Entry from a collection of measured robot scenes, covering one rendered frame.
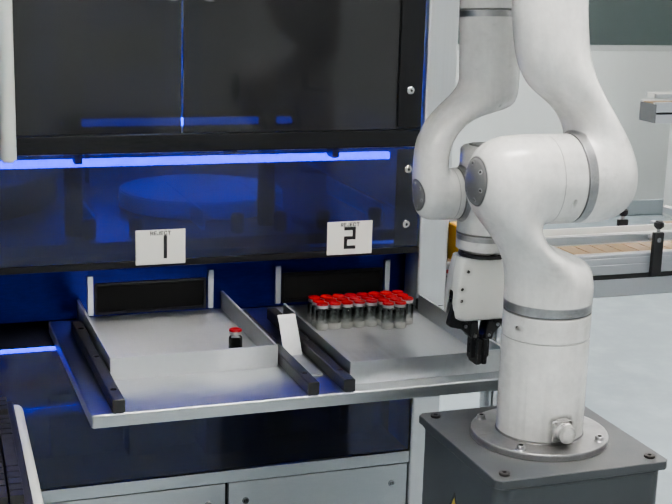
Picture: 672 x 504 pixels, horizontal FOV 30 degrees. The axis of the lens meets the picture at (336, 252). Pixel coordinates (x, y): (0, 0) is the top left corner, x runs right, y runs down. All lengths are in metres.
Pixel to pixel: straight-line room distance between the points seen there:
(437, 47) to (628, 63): 5.70
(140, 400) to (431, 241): 0.71
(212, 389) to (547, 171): 0.60
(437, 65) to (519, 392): 0.74
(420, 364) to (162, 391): 0.39
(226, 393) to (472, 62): 0.60
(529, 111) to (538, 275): 5.96
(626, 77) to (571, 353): 6.26
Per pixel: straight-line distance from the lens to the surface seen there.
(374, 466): 2.39
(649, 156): 8.08
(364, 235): 2.24
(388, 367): 1.91
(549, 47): 1.66
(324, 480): 2.36
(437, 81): 2.25
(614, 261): 2.62
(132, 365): 1.90
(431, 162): 1.80
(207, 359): 1.93
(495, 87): 1.83
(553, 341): 1.69
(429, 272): 2.31
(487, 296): 1.89
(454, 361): 1.95
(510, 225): 1.62
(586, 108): 1.68
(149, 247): 2.13
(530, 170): 1.61
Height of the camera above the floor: 1.50
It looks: 13 degrees down
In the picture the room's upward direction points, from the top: 2 degrees clockwise
